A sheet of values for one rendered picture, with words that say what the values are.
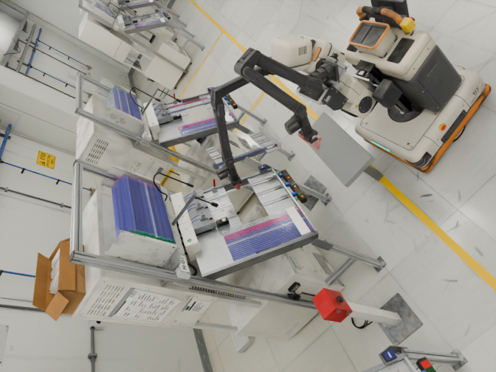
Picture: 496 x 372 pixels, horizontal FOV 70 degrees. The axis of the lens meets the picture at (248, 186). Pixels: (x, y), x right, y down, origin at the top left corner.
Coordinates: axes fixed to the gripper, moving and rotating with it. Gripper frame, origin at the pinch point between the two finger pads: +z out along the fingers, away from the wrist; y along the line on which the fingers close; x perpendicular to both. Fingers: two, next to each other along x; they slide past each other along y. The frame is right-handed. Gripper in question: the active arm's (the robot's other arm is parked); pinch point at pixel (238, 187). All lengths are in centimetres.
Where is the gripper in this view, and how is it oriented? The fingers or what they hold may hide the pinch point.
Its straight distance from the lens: 247.1
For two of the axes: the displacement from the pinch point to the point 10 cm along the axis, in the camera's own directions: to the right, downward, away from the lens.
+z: 2.4, 7.0, 6.7
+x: 9.1, -4.1, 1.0
